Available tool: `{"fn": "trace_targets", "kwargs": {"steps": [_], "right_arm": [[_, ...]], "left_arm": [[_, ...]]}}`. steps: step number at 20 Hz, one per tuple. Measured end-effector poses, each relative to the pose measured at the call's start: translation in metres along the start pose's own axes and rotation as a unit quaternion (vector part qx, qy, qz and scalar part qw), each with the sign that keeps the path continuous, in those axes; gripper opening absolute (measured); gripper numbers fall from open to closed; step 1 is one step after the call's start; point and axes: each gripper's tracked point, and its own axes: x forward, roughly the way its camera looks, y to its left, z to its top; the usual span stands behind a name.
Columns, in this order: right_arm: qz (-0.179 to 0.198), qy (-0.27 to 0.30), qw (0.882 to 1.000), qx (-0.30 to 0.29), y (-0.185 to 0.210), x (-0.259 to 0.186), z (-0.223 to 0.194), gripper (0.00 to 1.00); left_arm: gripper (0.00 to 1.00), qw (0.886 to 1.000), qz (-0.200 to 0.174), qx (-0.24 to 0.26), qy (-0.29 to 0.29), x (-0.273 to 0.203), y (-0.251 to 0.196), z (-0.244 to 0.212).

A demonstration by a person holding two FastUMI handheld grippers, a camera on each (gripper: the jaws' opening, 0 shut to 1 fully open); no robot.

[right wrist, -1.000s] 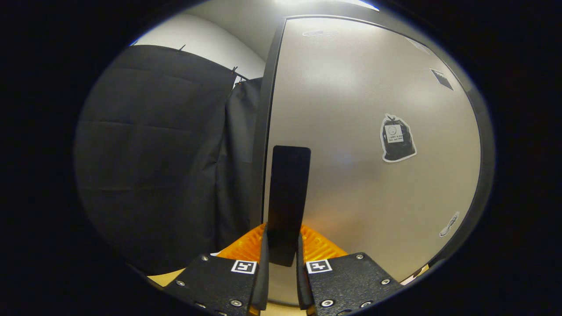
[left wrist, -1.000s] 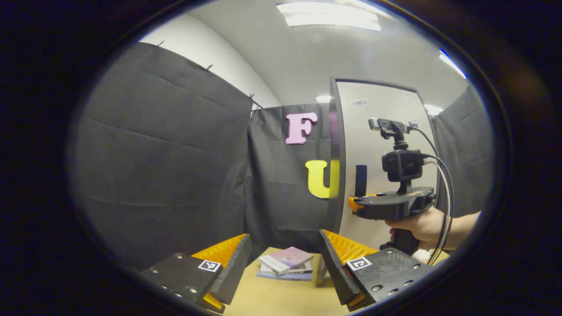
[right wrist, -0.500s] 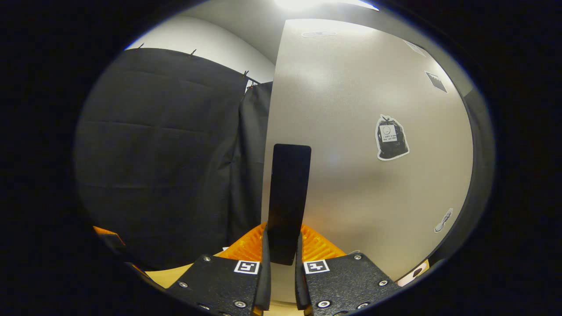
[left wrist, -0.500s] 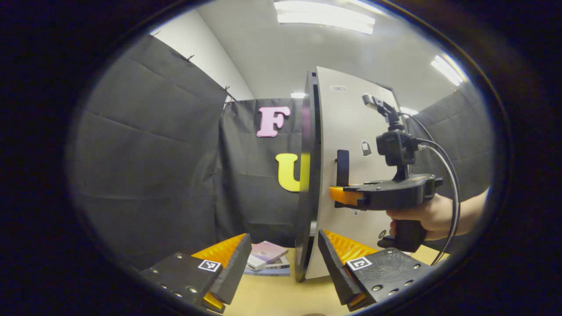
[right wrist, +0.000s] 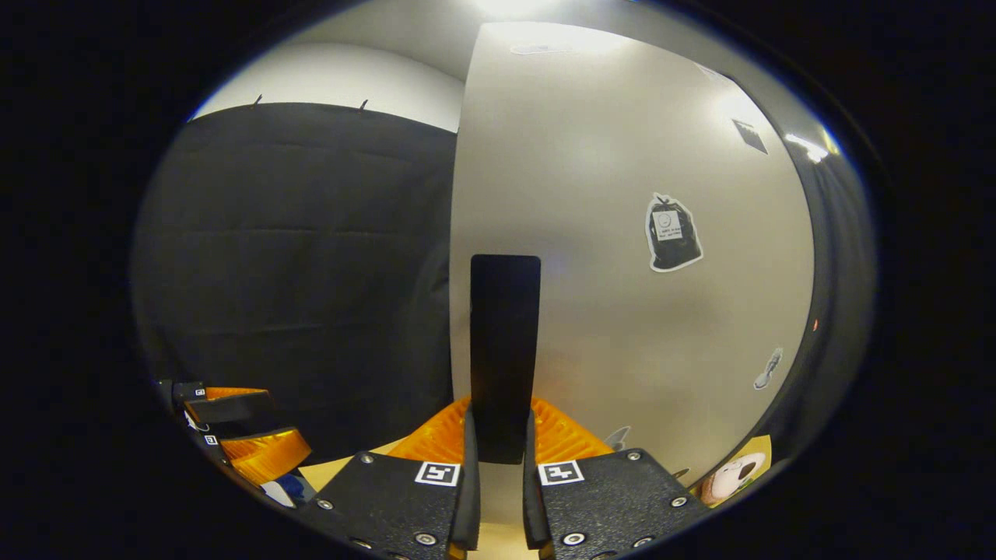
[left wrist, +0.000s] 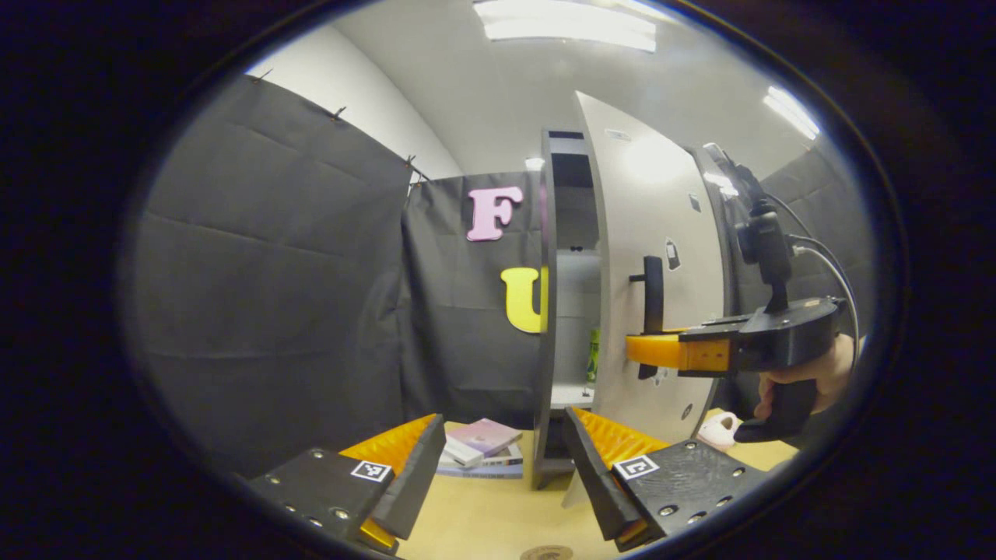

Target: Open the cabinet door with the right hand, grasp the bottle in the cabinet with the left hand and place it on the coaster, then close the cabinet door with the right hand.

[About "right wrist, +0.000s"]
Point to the blue and white coaster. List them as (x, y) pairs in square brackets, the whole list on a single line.
[(286, 490)]

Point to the white plush fruit toy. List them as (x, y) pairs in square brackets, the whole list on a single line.
[(731, 478)]

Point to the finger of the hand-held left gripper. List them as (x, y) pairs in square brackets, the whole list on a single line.
[(233, 408), (264, 455)]

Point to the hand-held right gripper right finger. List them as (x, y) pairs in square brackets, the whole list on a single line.
[(615, 502)]

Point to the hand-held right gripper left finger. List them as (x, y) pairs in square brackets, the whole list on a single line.
[(405, 505)]

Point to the black backdrop cloth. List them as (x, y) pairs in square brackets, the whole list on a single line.
[(296, 272)]

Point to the grey cabinet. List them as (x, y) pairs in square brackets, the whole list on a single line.
[(823, 264)]

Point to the light grey cabinet door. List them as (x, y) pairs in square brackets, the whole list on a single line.
[(607, 311)]

